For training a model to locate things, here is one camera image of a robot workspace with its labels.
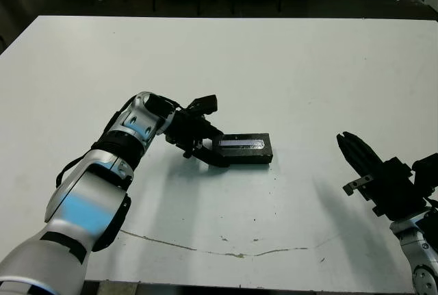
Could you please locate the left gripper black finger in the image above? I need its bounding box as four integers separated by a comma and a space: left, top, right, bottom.
194, 140, 230, 169
204, 121, 225, 137

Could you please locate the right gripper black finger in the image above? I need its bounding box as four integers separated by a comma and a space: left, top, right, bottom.
343, 131, 385, 178
336, 133, 369, 180

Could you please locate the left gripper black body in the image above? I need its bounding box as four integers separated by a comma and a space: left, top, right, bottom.
164, 110, 211, 159

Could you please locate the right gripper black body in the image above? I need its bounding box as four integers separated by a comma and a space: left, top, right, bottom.
342, 156, 433, 221

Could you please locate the black box lid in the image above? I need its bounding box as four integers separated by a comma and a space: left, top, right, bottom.
211, 131, 274, 166

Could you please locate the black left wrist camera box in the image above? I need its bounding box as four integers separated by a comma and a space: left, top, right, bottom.
185, 94, 219, 116

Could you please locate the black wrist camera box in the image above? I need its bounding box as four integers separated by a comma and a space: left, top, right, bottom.
185, 94, 219, 116
410, 152, 438, 201

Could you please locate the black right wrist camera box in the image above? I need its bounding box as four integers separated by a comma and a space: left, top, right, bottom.
410, 152, 438, 201

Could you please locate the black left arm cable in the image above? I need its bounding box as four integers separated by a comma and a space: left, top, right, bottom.
55, 94, 192, 187

